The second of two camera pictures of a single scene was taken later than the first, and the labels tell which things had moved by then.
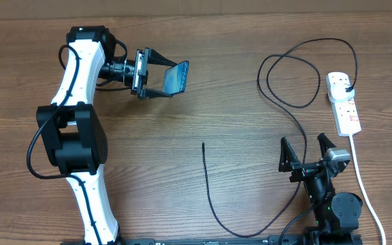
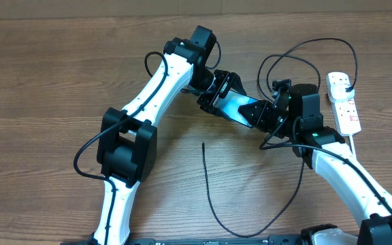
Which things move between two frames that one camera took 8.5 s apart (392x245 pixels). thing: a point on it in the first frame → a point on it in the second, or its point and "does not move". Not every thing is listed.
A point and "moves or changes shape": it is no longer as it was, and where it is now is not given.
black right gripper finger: [288, 156] → [252, 111]
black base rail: [233, 240] does not move
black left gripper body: [137, 74] → [222, 79]
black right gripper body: [303, 171] → [271, 120]
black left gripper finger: [155, 58] → [236, 84]
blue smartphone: [175, 78] moves or changes shape
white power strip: [344, 111] does not move
